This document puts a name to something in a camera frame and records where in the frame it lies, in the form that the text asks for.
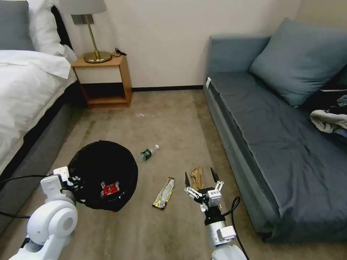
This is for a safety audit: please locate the red snack wrapper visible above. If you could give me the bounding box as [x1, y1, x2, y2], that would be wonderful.
[100, 181, 121, 198]

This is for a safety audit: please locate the metal wall switch plate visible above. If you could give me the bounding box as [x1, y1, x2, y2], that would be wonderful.
[71, 14, 95, 26]

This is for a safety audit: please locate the pile of clothes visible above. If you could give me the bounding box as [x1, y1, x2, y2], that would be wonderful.
[310, 93, 347, 134]

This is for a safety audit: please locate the wooden nightstand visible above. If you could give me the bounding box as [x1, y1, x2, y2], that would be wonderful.
[71, 52, 133, 109]

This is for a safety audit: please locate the blue-grey sofa cushion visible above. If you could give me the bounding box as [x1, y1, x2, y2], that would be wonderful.
[248, 17, 347, 109]

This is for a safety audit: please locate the green label plastic bottle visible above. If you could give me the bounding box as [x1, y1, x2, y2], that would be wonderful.
[140, 145, 160, 162]

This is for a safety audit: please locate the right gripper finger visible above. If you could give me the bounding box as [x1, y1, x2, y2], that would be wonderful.
[184, 172, 202, 202]
[210, 167, 225, 193]

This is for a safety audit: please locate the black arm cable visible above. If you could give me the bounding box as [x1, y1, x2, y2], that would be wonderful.
[0, 174, 56, 219]
[222, 196, 250, 260]

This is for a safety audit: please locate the brass table lamp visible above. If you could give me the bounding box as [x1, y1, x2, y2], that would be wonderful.
[59, 0, 112, 64]

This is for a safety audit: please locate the blue-grey sofa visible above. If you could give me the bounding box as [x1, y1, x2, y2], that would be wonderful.
[202, 17, 347, 243]

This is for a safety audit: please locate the silver snack wrapper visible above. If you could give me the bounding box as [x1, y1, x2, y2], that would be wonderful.
[152, 177, 176, 209]

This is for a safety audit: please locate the grey bed base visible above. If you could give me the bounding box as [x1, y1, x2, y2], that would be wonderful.
[0, 88, 83, 235]

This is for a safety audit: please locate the black mesh trash bin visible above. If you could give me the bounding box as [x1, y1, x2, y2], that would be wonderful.
[66, 139, 138, 213]

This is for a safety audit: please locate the white pillow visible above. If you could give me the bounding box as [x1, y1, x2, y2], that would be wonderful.
[28, 0, 78, 62]

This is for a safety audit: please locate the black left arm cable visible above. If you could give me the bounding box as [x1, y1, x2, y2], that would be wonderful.
[0, 174, 56, 219]

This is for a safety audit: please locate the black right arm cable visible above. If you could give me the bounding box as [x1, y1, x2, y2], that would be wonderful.
[222, 196, 250, 260]

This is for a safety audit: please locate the white bed duvet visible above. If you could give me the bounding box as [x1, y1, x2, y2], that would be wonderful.
[0, 49, 78, 174]

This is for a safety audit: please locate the black lamp cable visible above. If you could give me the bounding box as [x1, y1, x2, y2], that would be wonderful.
[110, 47, 128, 58]

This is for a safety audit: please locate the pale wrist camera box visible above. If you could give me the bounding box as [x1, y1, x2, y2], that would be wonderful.
[53, 166, 69, 183]
[207, 189, 222, 207]

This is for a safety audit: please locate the grey padded headboard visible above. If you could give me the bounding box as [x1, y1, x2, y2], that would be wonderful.
[0, 0, 36, 51]

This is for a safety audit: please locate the brown crumpled paper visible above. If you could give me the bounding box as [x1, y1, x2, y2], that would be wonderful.
[190, 165, 206, 190]

